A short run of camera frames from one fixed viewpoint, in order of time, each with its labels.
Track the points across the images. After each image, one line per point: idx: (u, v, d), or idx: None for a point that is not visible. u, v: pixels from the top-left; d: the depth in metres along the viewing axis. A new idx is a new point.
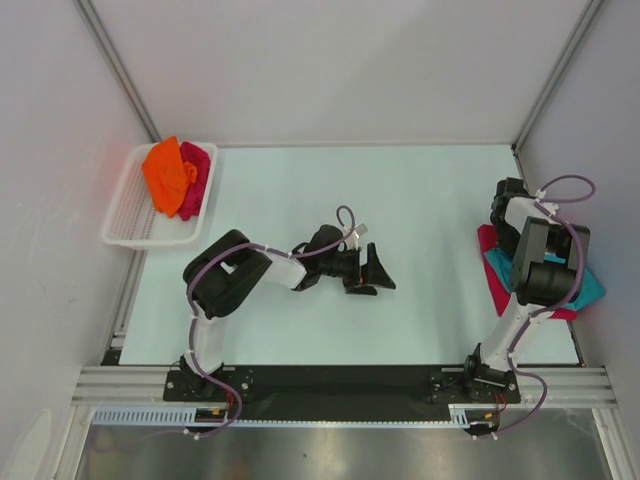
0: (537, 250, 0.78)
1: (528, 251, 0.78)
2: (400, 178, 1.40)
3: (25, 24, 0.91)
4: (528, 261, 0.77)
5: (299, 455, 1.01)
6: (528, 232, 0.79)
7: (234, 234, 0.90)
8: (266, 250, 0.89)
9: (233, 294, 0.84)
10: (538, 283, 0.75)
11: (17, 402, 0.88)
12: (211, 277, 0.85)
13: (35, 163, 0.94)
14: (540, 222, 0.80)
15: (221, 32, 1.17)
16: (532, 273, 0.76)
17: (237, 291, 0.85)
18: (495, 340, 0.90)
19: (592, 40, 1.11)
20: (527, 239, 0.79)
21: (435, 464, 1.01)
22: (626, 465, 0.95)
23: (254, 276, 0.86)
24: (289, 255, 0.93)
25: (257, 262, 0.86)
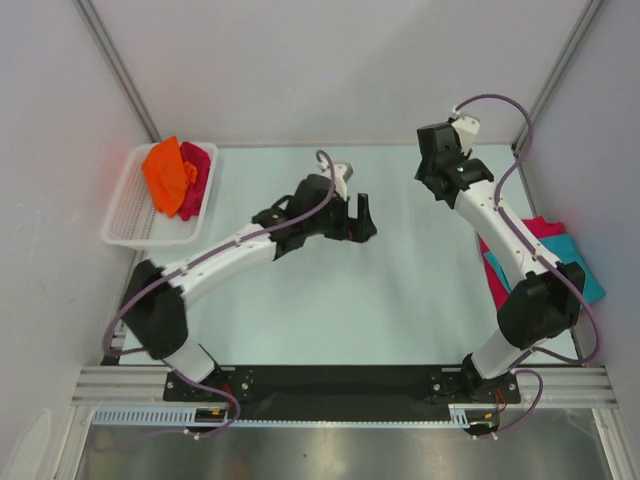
0: (538, 311, 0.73)
1: (530, 317, 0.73)
2: (400, 178, 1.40)
3: (25, 23, 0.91)
4: (533, 327, 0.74)
5: (299, 455, 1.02)
6: (530, 301, 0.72)
7: (141, 269, 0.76)
8: (182, 275, 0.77)
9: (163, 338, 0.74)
10: (539, 337, 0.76)
11: (17, 402, 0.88)
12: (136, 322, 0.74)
13: (35, 163, 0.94)
14: (538, 286, 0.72)
15: (221, 32, 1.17)
16: (536, 333, 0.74)
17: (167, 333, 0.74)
18: (488, 353, 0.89)
19: (591, 39, 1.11)
20: (530, 308, 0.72)
21: (435, 464, 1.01)
22: (626, 465, 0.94)
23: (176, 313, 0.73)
24: (236, 241, 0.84)
25: (171, 299, 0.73)
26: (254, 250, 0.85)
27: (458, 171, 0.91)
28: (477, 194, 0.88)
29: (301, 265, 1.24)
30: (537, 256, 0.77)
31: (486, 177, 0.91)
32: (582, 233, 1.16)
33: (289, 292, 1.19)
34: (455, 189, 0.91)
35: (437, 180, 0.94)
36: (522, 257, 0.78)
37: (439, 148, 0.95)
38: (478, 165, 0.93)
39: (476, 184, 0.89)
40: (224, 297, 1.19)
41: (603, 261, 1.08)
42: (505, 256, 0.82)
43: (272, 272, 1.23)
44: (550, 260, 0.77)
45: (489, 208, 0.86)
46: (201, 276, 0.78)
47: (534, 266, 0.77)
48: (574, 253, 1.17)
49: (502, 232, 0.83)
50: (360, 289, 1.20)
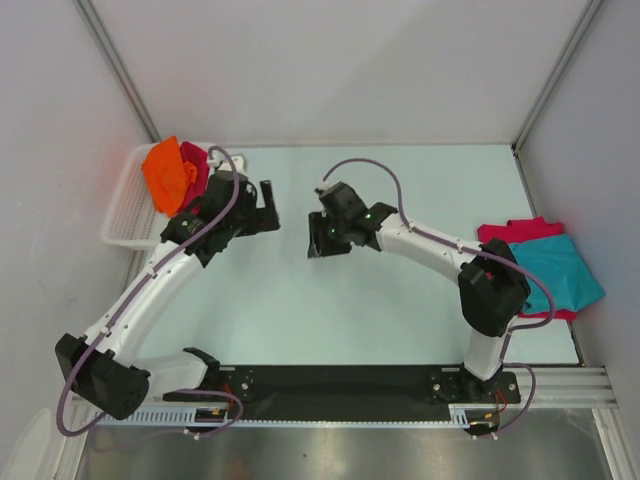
0: (490, 293, 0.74)
1: (488, 302, 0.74)
2: (400, 178, 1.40)
3: (25, 23, 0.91)
4: (496, 309, 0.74)
5: (299, 455, 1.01)
6: (476, 287, 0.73)
7: (60, 352, 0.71)
8: (107, 337, 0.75)
9: (117, 405, 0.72)
10: (509, 317, 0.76)
11: (17, 402, 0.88)
12: (87, 394, 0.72)
13: (35, 163, 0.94)
14: (472, 271, 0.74)
15: (221, 32, 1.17)
16: (501, 312, 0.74)
17: (119, 399, 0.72)
18: (478, 353, 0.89)
19: (591, 40, 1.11)
20: (480, 294, 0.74)
21: (435, 464, 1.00)
22: (626, 465, 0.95)
23: (116, 377, 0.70)
24: (151, 273, 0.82)
25: (105, 367, 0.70)
26: (172, 273, 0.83)
27: (365, 218, 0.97)
28: (389, 227, 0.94)
29: (301, 264, 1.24)
30: (461, 247, 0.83)
31: (392, 211, 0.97)
32: (582, 233, 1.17)
33: (289, 292, 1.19)
34: (373, 235, 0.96)
35: (354, 234, 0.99)
36: (450, 257, 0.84)
37: (343, 207, 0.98)
38: (381, 206, 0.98)
39: (387, 222, 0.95)
40: (223, 297, 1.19)
41: (602, 261, 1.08)
42: (439, 264, 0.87)
43: (272, 272, 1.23)
44: (473, 246, 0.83)
45: (405, 233, 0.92)
46: (127, 328, 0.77)
47: (464, 258, 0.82)
48: (574, 252, 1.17)
49: (426, 247, 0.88)
50: (360, 289, 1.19)
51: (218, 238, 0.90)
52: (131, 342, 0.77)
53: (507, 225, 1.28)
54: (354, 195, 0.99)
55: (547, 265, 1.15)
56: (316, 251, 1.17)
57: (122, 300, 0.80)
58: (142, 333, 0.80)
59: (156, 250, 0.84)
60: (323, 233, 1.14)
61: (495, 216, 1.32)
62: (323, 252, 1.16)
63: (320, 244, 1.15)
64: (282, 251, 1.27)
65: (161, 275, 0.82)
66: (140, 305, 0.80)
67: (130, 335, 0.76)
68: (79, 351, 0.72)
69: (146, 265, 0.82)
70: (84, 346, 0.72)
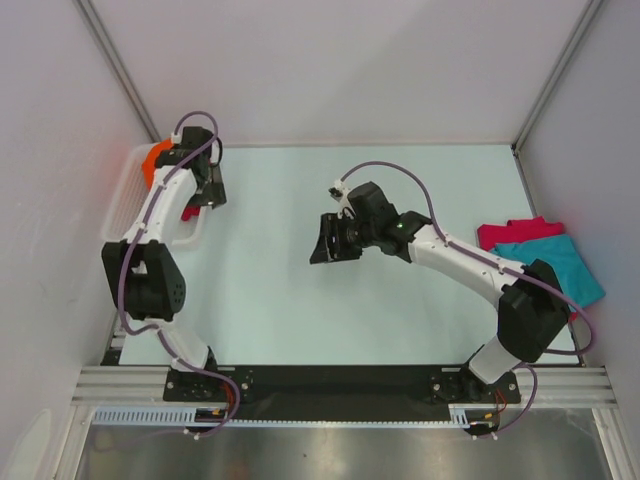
0: (531, 319, 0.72)
1: (526, 327, 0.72)
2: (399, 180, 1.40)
3: (26, 24, 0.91)
4: (533, 337, 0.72)
5: (299, 455, 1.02)
6: (516, 313, 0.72)
7: (108, 254, 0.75)
8: (146, 233, 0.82)
9: (170, 288, 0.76)
10: (546, 343, 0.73)
11: (16, 402, 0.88)
12: (138, 290, 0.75)
13: (35, 162, 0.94)
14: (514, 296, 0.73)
15: (222, 31, 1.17)
16: (540, 338, 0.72)
17: (170, 283, 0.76)
18: (492, 364, 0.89)
19: (592, 39, 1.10)
20: (519, 319, 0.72)
21: (435, 464, 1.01)
22: (626, 465, 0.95)
23: (168, 257, 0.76)
24: (162, 185, 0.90)
25: (155, 248, 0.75)
26: (178, 185, 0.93)
27: (398, 229, 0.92)
28: (423, 238, 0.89)
29: (303, 264, 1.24)
30: (503, 269, 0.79)
31: (425, 222, 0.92)
32: (582, 233, 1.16)
33: (289, 292, 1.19)
34: (405, 245, 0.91)
35: (385, 242, 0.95)
36: (490, 277, 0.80)
37: (375, 211, 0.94)
38: (412, 214, 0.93)
39: (419, 233, 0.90)
40: (224, 297, 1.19)
41: (603, 260, 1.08)
42: (475, 282, 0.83)
43: (272, 272, 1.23)
44: (515, 267, 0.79)
45: (440, 247, 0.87)
46: (160, 224, 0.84)
47: (505, 279, 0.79)
48: (575, 252, 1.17)
49: (465, 263, 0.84)
50: (361, 290, 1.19)
51: (205, 165, 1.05)
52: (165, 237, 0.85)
53: (507, 225, 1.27)
54: (386, 200, 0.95)
55: None
56: (331, 255, 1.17)
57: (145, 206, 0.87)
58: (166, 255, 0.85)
59: (156, 175, 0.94)
60: (339, 239, 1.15)
61: (495, 216, 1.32)
62: (339, 255, 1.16)
63: (335, 249, 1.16)
64: (282, 251, 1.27)
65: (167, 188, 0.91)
66: (165, 203, 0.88)
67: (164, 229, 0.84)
68: (125, 251, 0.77)
69: (156, 179, 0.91)
70: (128, 244, 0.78)
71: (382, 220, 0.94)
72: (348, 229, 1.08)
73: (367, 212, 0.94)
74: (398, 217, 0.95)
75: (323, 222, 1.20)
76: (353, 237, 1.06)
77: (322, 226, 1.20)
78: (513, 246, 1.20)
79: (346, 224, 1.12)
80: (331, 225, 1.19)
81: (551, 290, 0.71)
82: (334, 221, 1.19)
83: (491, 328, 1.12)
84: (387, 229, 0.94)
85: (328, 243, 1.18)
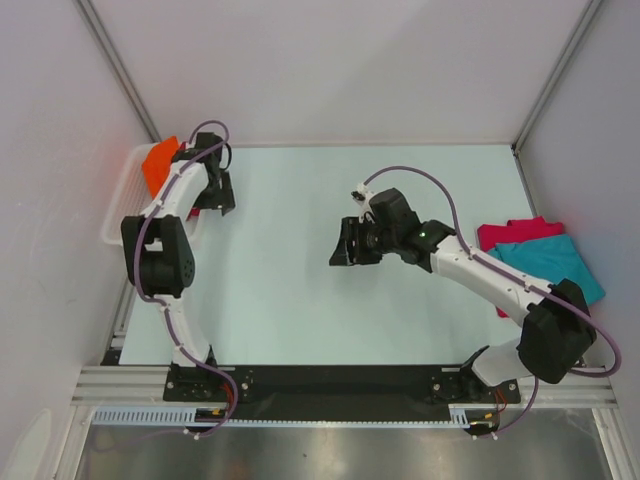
0: (557, 342, 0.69)
1: (551, 349, 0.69)
2: (409, 179, 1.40)
3: (25, 24, 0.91)
4: (557, 360, 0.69)
5: (299, 455, 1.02)
6: (541, 335, 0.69)
7: (127, 223, 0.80)
8: (162, 210, 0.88)
9: (181, 261, 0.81)
10: (569, 365, 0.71)
11: (16, 402, 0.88)
12: (153, 265, 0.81)
13: (35, 162, 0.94)
14: (542, 317, 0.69)
15: (222, 30, 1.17)
16: (563, 360, 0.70)
17: (182, 256, 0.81)
18: (496, 368, 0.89)
19: (591, 39, 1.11)
20: (544, 340, 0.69)
21: (435, 464, 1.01)
22: (626, 465, 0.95)
23: (180, 232, 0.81)
24: (178, 174, 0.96)
25: (170, 221, 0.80)
26: (193, 175, 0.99)
27: (421, 237, 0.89)
28: (447, 250, 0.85)
29: (303, 264, 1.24)
30: (529, 286, 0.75)
31: (449, 232, 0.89)
32: (582, 232, 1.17)
33: (289, 293, 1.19)
34: (427, 255, 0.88)
35: (405, 250, 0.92)
36: (516, 294, 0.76)
37: (397, 219, 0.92)
38: (436, 224, 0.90)
39: (443, 243, 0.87)
40: (224, 297, 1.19)
41: (604, 260, 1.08)
42: (499, 299, 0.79)
43: (272, 271, 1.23)
44: (542, 286, 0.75)
45: (464, 259, 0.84)
46: (175, 204, 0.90)
47: (531, 297, 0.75)
48: (575, 252, 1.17)
49: (492, 278, 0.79)
50: (360, 290, 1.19)
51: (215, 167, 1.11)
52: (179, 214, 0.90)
53: (507, 225, 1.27)
54: (409, 207, 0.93)
55: (546, 265, 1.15)
56: (350, 259, 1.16)
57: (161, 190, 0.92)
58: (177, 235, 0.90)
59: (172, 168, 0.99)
60: (359, 243, 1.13)
61: (495, 216, 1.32)
62: (358, 260, 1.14)
63: (354, 254, 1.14)
64: (283, 251, 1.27)
65: (184, 176, 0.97)
66: (180, 188, 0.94)
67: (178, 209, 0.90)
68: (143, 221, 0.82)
69: (173, 168, 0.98)
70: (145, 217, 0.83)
71: (404, 228, 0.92)
72: (368, 233, 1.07)
73: (389, 218, 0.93)
74: (421, 226, 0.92)
75: (344, 225, 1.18)
76: (373, 242, 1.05)
77: (343, 229, 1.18)
78: (513, 246, 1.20)
79: (367, 228, 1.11)
80: (351, 229, 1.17)
81: (575, 310, 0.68)
82: (356, 224, 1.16)
83: (492, 328, 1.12)
84: (409, 237, 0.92)
85: (347, 247, 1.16)
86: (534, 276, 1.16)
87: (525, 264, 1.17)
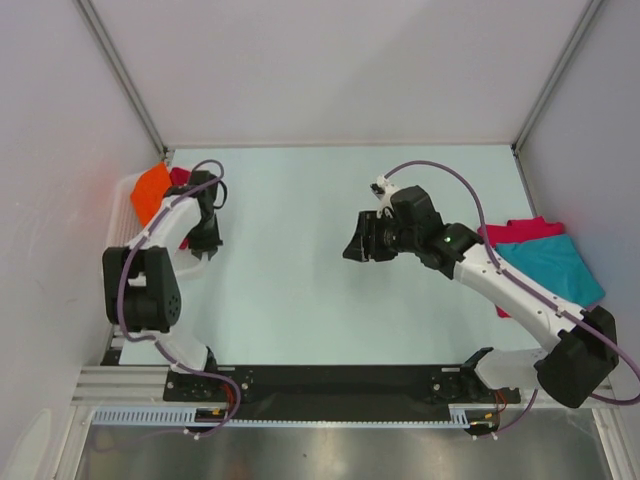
0: (583, 370, 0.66)
1: (578, 377, 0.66)
2: (420, 173, 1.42)
3: (25, 25, 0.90)
4: (577, 384, 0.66)
5: (299, 455, 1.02)
6: (570, 361, 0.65)
7: (107, 258, 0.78)
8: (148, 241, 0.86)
9: (166, 296, 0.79)
10: (588, 391, 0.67)
11: (16, 403, 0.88)
12: (135, 300, 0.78)
13: (34, 162, 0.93)
14: (571, 342, 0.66)
15: (222, 30, 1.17)
16: (587, 388, 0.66)
17: (167, 292, 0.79)
18: (502, 375, 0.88)
19: (591, 39, 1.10)
20: (570, 367, 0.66)
21: (435, 465, 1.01)
22: (626, 465, 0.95)
23: (166, 265, 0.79)
24: (169, 207, 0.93)
25: (155, 253, 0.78)
26: (184, 209, 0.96)
27: (446, 243, 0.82)
28: (474, 260, 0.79)
29: (303, 265, 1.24)
30: (561, 311, 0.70)
31: (476, 239, 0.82)
32: (582, 233, 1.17)
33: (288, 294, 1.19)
34: (451, 262, 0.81)
35: (427, 255, 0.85)
36: (546, 318, 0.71)
37: (420, 221, 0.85)
38: (462, 228, 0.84)
39: (471, 253, 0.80)
40: (223, 297, 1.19)
41: (604, 261, 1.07)
42: (528, 321, 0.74)
43: (272, 272, 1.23)
44: (575, 312, 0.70)
45: (492, 273, 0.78)
46: (162, 238, 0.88)
47: (562, 324, 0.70)
48: (574, 253, 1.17)
49: (527, 302, 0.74)
50: (360, 289, 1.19)
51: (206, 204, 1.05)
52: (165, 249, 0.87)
53: (507, 225, 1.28)
54: (435, 208, 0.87)
55: (546, 266, 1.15)
56: (365, 256, 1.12)
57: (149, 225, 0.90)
58: None
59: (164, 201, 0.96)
60: (375, 240, 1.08)
61: (495, 216, 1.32)
62: (373, 256, 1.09)
63: (370, 251, 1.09)
64: (283, 251, 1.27)
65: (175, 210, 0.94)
66: (168, 223, 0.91)
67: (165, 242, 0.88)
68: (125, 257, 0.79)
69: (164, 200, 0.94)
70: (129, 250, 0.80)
71: (426, 229, 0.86)
72: (386, 230, 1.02)
73: (411, 219, 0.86)
74: (444, 229, 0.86)
75: (361, 220, 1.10)
76: (391, 240, 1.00)
77: (360, 223, 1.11)
78: (513, 246, 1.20)
79: (384, 224, 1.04)
80: (369, 225, 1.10)
81: (606, 341, 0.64)
82: (374, 219, 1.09)
83: (493, 328, 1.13)
84: (431, 240, 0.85)
85: (363, 242, 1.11)
86: (534, 275, 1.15)
87: (526, 264, 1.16)
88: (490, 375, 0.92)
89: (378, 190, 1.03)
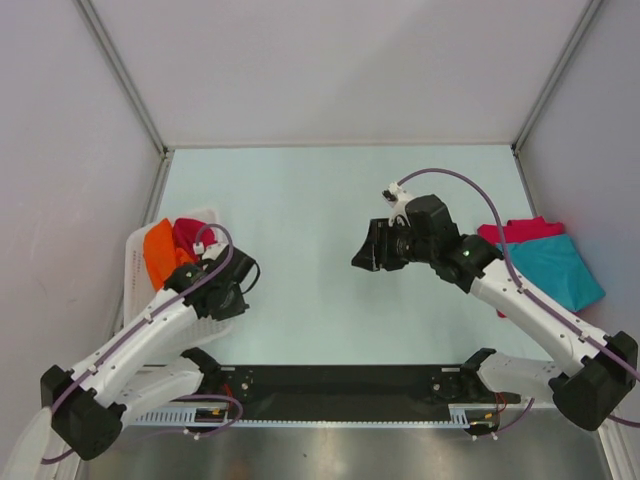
0: (603, 397, 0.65)
1: (598, 403, 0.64)
2: (431, 181, 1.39)
3: (26, 24, 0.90)
4: (598, 410, 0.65)
5: (299, 455, 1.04)
6: (594, 391, 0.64)
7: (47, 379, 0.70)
8: (93, 375, 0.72)
9: (85, 444, 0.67)
10: (604, 414, 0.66)
11: (17, 402, 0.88)
12: (66, 432, 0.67)
13: (34, 162, 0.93)
14: (595, 368, 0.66)
15: (222, 31, 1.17)
16: (603, 413, 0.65)
17: (89, 440, 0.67)
18: (508, 382, 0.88)
19: (592, 38, 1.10)
20: (594, 395, 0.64)
21: (435, 464, 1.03)
22: (626, 465, 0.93)
23: (94, 415, 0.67)
24: (148, 318, 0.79)
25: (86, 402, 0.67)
26: (169, 319, 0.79)
27: (464, 258, 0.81)
28: (495, 278, 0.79)
29: (303, 265, 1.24)
30: (585, 338, 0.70)
31: (495, 254, 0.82)
32: (582, 234, 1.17)
33: (288, 294, 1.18)
34: (469, 277, 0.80)
35: (443, 267, 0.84)
36: (570, 343, 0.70)
37: (437, 233, 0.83)
38: (479, 240, 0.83)
39: (490, 269, 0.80)
40: None
41: (606, 261, 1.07)
42: (547, 343, 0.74)
43: (270, 273, 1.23)
44: (597, 338, 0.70)
45: (513, 291, 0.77)
46: (116, 367, 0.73)
47: (585, 349, 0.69)
48: (574, 252, 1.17)
49: (550, 325, 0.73)
50: (361, 289, 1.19)
51: (216, 298, 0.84)
52: (116, 384, 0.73)
53: (507, 225, 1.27)
54: (452, 221, 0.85)
55: (546, 266, 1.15)
56: (377, 265, 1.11)
57: (115, 340, 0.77)
58: (126, 381, 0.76)
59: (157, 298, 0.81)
60: (387, 247, 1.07)
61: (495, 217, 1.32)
62: (385, 264, 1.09)
63: (382, 260, 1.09)
64: (283, 252, 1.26)
65: (159, 322, 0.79)
66: (135, 344, 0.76)
67: (116, 376, 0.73)
68: (65, 384, 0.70)
69: (143, 309, 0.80)
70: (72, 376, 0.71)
71: (443, 241, 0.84)
72: (399, 238, 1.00)
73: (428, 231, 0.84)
74: (461, 241, 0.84)
75: (372, 229, 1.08)
76: (403, 250, 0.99)
77: (371, 231, 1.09)
78: (513, 246, 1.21)
79: (396, 233, 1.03)
80: (380, 233, 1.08)
81: (631, 370, 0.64)
82: (385, 227, 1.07)
83: (492, 329, 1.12)
84: (448, 253, 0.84)
85: (374, 250, 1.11)
86: (535, 275, 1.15)
87: (529, 265, 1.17)
88: (493, 376, 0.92)
89: (390, 196, 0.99)
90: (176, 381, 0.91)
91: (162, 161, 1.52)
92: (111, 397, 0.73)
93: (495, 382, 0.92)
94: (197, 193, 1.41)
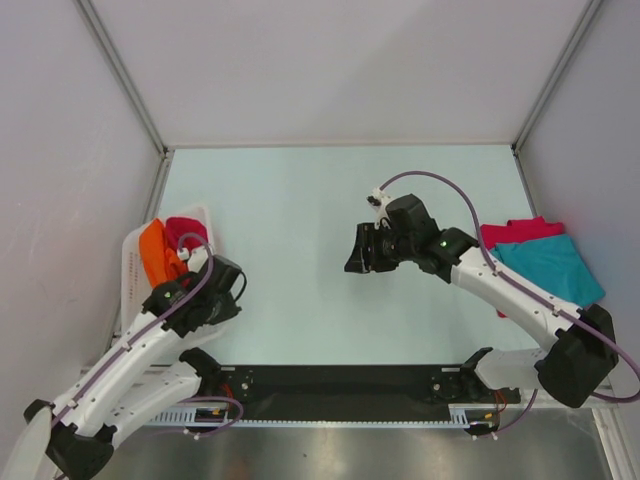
0: (583, 370, 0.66)
1: (578, 375, 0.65)
2: (428, 182, 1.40)
3: (26, 24, 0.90)
4: (578, 386, 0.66)
5: (299, 455, 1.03)
6: (570, 361, 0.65)
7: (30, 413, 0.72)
8: (74, 409, 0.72)
9: (75, 470, 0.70)
10: (589, 390, 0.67)
11: (17, 402, 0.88)
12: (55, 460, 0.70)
13: (34, 161, 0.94)
14: (571, 340, 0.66)
15: (222, 31, 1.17)
16: (586, 387, 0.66)
17: (77, 467, 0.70)
18: (504, 376, 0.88)
19: (591, 38, 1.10)
20: (570, 366, 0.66)
21: (435, 465, 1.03)
22: (626, 466, 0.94)
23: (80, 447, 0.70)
24: (126, 347, 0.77)
25: (69, 436, 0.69)
26: (148, 345, 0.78)
27: (441, 246, 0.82)
28: (470, 263, 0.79)
29: (303, 264, 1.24)
30: (557, 311, 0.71)
31: (472, 243, 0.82)
32: (582, 233, 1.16)
33: (288, 294, 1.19)
34: (448, 266, 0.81)
35: (424, 259, 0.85)
36: (543, 317, 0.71)
37: (415, 227, 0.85)
38: (458, 232, 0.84)
39: (467, 257, 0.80)
40: None
41: (606, 261, 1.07)
42: (524, 321, 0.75)
43: (270, 273, 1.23)
44: (571, 311, 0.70)
45: (488, 275, 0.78)
46: (95, 399, 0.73)
47: (559, 323, 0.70)
48: (574, 252, 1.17)
49: (526, 303, 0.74)
50: (360, 288, 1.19)
51: (197, 316, 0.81)
52: (98, 415, 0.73)
53: (507, 225, 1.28)
54: (429, 215, 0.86)
55: (546, 265, 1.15)
56: (366, 268, 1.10)
57: (94, 371, 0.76)
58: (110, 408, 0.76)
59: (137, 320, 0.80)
60: (375, 250, 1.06)
61: (495, 216, 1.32)
62: (373, 267, 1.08)
63: (370, 262, 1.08)
64: (283, 251, 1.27)
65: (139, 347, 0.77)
66: (113, 376, 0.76)
67: (96, 408, 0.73)
68: None
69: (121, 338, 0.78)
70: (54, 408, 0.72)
71: (422, 236, 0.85)
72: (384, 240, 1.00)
73: (405, 225, 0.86)
74: (440, 234, 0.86)
75: (359, 232, 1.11)
76: (388, 250, 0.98)
77: (358, 235, 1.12)
78: (513, 246, 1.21)
79: (382, 235, 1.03)
80: (367, 235, 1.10)
81: (608, 342, 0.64)
82: (372, 230, 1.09)
83: (492, 328, 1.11)
84: (428, 245, 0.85)
85: (363, 253, 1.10)
86: (535, 276, 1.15)
87: (529, 268, 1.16)
88: (489, 373, 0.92)
89: (374, 201, 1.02)
90: (173, 389, 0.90)
91: (162, 161, 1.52)
92: (96, 426, 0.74)
93: (492, 378, 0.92)
94: (197, 193, 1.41)
